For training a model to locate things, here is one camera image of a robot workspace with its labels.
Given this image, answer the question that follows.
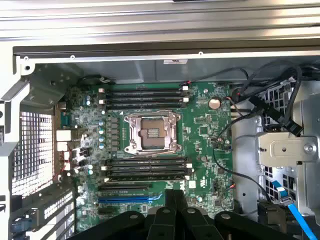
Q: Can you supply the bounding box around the blue expansion slot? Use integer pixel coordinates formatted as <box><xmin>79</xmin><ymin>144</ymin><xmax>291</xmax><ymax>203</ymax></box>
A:
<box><xmin>97</xmin><ymin>195</ymin><xmax>161</xmax><ymax>205</ymax></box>

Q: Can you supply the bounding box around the long black expansion slot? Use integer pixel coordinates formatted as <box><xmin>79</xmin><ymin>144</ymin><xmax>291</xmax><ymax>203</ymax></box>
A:
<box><xmin>97</xmin><ymin>183</ymin><xmax>153</xmax><ymax>193</ymax></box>

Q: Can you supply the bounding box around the RAM slot with white latches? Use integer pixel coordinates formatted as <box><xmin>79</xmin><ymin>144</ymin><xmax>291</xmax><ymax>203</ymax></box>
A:
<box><xmin>98</xmin><ymin>86</ymin><xmax>190</xmax><ymax>94</ymax></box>
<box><xmin>103</xmin><ymin>174</ymin><xmax>192</xmax><ymax>182</ymax></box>
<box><xmin>101</xmin><ymin>162</ymin><xmax>194</xmax><ymax>170</ymax></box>
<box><xmin>98</xmin><ymin>97</ymin><xmax>190</xmax><ymax>105</ymax></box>

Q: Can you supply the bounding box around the short black expansion slot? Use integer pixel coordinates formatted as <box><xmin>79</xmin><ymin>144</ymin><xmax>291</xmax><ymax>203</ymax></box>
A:
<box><xmin>98</xmin><ymin>209</ymin><xmax>114</xmax><ymax>219</ymax></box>

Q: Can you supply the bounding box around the socket locking lever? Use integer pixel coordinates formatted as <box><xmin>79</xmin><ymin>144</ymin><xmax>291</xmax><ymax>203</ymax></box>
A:
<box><xmin>124</xmin><ymin>109</ymin><xmax>176</xmax><ymax>118</ymax></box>
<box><xmin>126</xmin><ymin>148</ymin><xmax>176</xmax><ymax>158</ymax></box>

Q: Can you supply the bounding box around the green motherboard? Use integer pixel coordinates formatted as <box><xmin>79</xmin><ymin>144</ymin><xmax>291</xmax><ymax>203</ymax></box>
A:
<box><xmin>63</xmin><ymin>81</ymin><xmax>235</xmax><ymax>233</ymax></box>

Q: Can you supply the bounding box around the silver CPU socket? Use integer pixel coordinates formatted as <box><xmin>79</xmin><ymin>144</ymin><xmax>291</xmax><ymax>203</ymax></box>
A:
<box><xmin>124</xmin><ymin>111</ymin><xmax>183</xmax><ymax>154</ymax></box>

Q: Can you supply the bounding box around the silver coin battery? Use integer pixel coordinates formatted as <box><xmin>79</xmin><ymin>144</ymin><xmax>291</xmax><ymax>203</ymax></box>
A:
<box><xmin>208</xmin><ymin>97</ymin><xmax>222</xmax><ymax>110</ymax></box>

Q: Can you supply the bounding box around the open grey PC case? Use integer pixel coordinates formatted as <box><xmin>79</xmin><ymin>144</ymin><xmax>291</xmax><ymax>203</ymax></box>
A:
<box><xmin>0</xmin><ymin>44</ymin><xmax>320</xmax><ymax>240</ymax></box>

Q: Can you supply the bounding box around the grey metal disk cage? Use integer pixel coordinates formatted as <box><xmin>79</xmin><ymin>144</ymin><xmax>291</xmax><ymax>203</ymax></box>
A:
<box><xmin>257</xmin><ymin>79</ymin><xmax>320</xmax><ymax>218</ymax></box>

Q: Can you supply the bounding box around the long curved black wire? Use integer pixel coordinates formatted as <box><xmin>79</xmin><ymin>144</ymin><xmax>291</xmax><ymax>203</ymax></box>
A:
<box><xmin>213</xmin><ymin>109</ymin><xmax>274</xmax><ymax>203</ymax></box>

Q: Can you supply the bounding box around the blue SATA wire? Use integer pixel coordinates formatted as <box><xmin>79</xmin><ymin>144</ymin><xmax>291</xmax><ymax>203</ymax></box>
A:
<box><xmin>271</xmin><ymin>179</ymin><xmax>320</xmax><ymax>240</ymax></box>

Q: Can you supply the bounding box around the thin red wire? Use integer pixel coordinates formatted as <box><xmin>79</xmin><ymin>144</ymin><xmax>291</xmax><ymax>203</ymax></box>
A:
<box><xmin>53</xmin><ymin>159</ymin><xmax>72</xmax><ymax>182</ymax></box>

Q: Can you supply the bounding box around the silver drive bracket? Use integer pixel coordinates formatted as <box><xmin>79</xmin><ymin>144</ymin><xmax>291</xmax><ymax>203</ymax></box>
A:
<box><xmin>258</xmin><ymin>136</ymin><xmax>319</xmax><ymax>165</ymax></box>

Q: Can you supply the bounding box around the black disk power wire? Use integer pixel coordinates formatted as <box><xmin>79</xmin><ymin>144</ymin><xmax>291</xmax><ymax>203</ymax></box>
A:
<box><xmin>247</xmin><ymin>96</ymin><xmax>305</xmax><ymax>138</ymax></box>

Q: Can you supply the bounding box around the thin black fan wire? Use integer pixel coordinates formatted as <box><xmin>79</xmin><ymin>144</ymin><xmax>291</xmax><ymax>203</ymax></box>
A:
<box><xmin>179</xmin><ymin>66</ymin><xmax>251</xmax><ymax>88</ymax></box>

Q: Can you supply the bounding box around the looped black wire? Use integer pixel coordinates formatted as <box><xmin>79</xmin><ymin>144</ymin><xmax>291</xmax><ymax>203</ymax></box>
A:
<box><xmin>226</xmin><ymin>59</ymin><xmax>305</xmax><ymax>121</ymax></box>

